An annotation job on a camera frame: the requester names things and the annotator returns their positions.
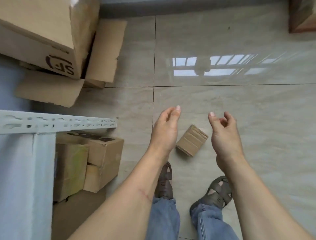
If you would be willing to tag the person's left hand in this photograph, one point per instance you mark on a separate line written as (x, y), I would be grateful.
(164, 133)

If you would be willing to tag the person's right hand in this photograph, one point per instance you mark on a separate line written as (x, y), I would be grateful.
(227, 146)

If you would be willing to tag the small cardboard box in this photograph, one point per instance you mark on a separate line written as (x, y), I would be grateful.
(192, 141)

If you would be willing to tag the person's right forearm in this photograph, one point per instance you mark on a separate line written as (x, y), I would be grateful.
(259, 205)

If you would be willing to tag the person's left forearm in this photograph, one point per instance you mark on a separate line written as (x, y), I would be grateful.
(123, 210)

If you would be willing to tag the beige tiled floor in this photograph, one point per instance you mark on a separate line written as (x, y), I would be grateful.
(247, 111)

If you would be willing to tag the cardboard box black print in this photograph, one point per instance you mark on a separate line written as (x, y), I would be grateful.
(106, 160)

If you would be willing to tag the cardboard box yellow tape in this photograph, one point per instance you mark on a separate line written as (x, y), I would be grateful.
(70, 170)

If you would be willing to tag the large plain cardboard box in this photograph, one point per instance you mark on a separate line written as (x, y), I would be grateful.
(76, 215)

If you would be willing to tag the white metal shelf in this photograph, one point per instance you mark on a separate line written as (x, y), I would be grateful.
(24, 185)

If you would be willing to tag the large cardboard box black logo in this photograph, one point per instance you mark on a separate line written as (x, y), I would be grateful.
(37, 24)

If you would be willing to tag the brown right sandal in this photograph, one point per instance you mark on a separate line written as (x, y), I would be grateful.
(214, 197)

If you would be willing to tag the blue jeans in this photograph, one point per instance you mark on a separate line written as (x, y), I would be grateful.
(163, 220)

